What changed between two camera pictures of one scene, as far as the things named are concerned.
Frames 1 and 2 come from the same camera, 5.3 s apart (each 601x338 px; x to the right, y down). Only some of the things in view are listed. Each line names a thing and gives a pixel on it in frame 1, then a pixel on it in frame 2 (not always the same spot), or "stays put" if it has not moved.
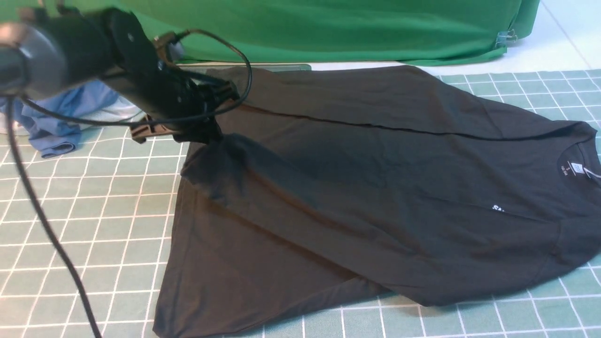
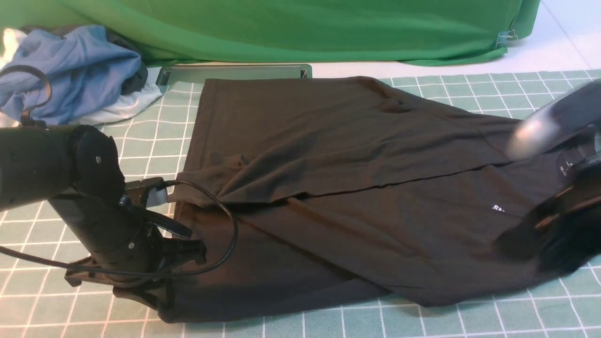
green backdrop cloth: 302,32 stays put
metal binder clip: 503,37 stays put
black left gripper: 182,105 to 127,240
